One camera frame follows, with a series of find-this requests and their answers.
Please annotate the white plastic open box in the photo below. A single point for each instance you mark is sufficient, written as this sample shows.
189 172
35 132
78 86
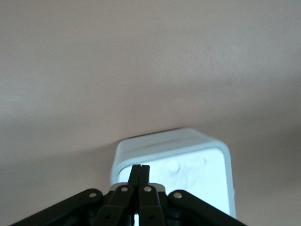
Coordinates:
200 169

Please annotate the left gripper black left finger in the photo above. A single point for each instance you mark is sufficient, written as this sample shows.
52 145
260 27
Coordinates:
77 204

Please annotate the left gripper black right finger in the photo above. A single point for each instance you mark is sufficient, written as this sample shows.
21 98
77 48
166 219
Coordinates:
200 207

